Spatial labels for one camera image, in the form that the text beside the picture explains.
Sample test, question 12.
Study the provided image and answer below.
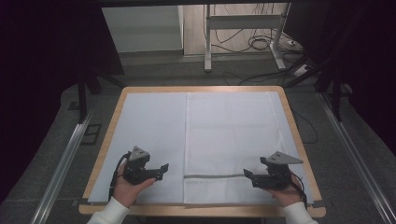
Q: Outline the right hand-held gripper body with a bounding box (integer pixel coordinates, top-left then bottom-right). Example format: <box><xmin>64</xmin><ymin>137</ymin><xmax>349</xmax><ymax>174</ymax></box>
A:
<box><xmin>260</xmin><ymin>150</ymin><xmax>304</xmax><ymax>190</ymax></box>

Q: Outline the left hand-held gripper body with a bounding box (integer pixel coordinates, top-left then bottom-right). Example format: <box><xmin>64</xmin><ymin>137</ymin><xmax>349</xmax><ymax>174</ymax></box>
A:
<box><xmin>122</xmin><ymin>145</ymin><xmax>157</xmax><ymax>185</ymax></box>

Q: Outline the white mesh laundry bag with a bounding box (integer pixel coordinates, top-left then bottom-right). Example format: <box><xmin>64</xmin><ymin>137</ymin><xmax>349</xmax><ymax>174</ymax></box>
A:
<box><xmin>183</xmin><ymin>91</ymin><xmax>292</xmax><ymax>205</ymax></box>

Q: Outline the person's right hand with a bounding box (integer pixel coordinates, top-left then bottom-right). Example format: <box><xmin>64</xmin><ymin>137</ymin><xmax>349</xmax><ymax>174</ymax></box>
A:
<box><xmin>264</xmin><ymin>175</ymin><xmax>303</xmax><ymax>208</ymax></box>

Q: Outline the person's left hand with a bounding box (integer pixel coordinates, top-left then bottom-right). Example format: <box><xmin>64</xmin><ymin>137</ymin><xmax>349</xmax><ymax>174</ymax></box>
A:
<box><xmin>111</xmin><ymin>161</ymin><xmax>157</xmax><ymax>209</ymax></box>

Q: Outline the black metal stand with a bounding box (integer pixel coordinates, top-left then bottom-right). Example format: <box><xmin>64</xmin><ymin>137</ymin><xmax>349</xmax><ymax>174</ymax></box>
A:
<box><xmin>76</xmin><ymin>69</ymin><xmax>125</xmax><ymax>124</ymax></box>
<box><xmin>284</xmin><ymin>55</ymin><xmax>344</xmax><ymax>122</ymax></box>

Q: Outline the white power strip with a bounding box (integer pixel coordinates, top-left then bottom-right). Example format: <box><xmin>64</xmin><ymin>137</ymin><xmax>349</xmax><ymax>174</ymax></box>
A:
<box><xmin>292</xmin><ymin>63</ymin><xmax>312</xmax><ymax>77</ymax></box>

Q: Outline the white cabinet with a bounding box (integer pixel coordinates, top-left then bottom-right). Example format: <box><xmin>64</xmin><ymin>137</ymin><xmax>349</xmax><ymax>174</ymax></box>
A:
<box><xmin>102</xmin><ymin>5</ymin><xmax>185</xmax><ymax>54</ymax></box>

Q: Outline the dark curtain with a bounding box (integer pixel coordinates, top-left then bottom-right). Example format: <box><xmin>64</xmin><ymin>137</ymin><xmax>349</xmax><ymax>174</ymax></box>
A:
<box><xmin>284</xmin><ymin>0</ymin><xmax>396</xmax><ymax>157</ymax></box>
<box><xmin>0</xmin><ymin>0</ymin><xmax>125</xmax><ymax>203</ymax></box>

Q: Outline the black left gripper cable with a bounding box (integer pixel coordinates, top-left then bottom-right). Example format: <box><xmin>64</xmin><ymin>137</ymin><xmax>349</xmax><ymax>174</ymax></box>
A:
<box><xmin>107</xmin><ymin>151</ymin><xmax>132</xmax><ymax>202</ymax></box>

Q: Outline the thin black floor cable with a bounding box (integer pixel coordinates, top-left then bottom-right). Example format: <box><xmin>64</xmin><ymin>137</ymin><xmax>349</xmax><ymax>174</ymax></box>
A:
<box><xmin>292</xmin><ymin>110</ymin><xmax>319</xmax><ymax>145</ymax></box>

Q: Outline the aluminium floor rail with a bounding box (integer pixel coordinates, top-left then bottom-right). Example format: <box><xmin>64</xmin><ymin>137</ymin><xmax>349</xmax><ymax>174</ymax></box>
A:
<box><xmin>317</xmin><ymin>92</ymin><xmax>396</xmax><ymax>224</ymax></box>
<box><xmin>29</xmin><ymin>108</ymin><xmax>94</xmax><ymax>224</ymax></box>

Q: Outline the bundle of black floor cables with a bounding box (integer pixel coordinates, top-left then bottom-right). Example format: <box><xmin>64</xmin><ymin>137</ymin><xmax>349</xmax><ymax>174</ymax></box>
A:
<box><xmin>211</xmin><ymin>3</ymin><xmax>302</xmax><ymax>54</ymax></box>

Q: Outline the white metal desk frame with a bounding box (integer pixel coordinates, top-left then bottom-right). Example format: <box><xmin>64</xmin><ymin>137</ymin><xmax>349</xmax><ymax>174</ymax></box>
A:
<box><xmin>204</xmin><ymin>3</ymin><xmax>292</xmax><ymax>73</ymax></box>

